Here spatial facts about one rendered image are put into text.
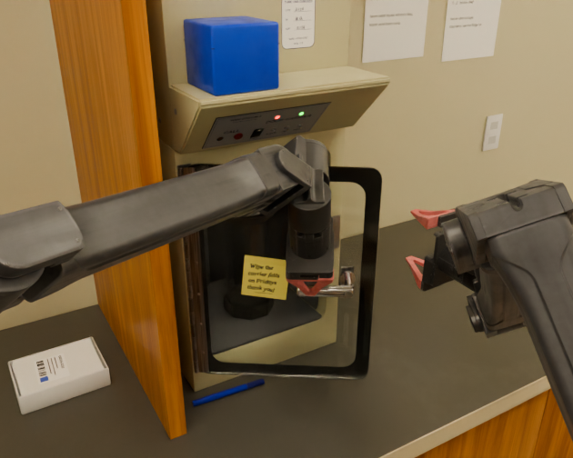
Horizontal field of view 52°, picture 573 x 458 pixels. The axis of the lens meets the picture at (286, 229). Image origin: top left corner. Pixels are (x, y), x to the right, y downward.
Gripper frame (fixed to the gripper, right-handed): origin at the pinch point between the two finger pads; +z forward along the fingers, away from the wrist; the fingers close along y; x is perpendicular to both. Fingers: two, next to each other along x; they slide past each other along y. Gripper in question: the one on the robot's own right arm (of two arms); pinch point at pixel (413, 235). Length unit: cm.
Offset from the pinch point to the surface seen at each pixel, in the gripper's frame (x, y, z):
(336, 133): 9.7, 17.8, 12.0
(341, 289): 21.4, -0.3, -7.4
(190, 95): 39.3, 29.8, 4.8
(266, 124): 27.3, 23.8, 5.7
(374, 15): -32, 30, 55
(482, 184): -81, -26, 53
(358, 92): 13.1, 27.7, 1.7
